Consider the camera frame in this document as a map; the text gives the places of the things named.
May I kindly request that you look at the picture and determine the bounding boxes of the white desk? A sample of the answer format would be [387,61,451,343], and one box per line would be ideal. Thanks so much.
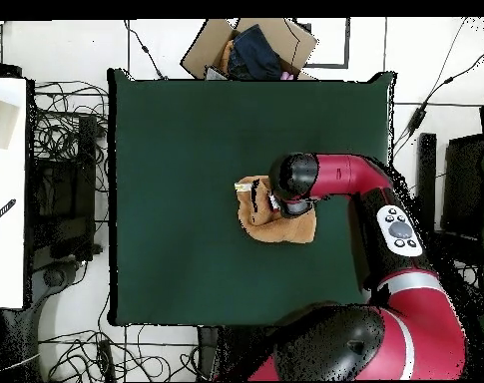
[0,77,28,309]

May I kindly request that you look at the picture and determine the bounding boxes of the beige box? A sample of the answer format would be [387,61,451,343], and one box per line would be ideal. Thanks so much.
[0,95,20,151]

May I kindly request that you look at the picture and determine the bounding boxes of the brown cardboard box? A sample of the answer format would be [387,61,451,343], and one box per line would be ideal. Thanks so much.
[180,17,319,81]

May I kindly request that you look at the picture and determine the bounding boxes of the thin black cable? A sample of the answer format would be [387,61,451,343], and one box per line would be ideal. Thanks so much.
[124,19,169,80]

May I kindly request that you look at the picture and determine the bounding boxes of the tan terry towel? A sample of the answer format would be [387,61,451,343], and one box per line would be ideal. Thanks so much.
[234,175,318,245]

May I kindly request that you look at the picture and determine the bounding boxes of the dark green table cloth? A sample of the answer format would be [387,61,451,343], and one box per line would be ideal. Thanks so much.
[107,68,396,328]

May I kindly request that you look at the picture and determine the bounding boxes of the dark blue jeans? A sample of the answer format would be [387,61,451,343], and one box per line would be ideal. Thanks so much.
[228,23,284,81]

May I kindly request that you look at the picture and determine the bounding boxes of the black stand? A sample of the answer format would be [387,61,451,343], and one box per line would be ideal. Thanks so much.
[27,115,103,272]
[416,132,484,244]

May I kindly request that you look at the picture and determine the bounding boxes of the black cable with adapter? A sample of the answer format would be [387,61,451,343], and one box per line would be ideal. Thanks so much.
[392,43,484,159]

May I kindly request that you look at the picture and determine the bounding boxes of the black striped tool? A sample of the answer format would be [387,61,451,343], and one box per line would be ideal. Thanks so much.
[0,197,18,230]

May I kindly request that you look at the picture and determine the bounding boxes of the orange cloth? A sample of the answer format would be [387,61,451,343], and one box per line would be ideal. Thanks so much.
[219,39,236,75]

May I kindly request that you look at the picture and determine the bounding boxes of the black stand base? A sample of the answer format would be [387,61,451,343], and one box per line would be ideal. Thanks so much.
[29,258,87,312]

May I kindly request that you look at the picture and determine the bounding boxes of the black cable tangle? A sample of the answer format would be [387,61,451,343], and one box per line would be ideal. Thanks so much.
[29,79,111,192]
[452,258,482,290]
[37,326,199,382]

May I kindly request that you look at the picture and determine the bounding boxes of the black power strip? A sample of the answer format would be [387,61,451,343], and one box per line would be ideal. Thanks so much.
[97,338,116,382]

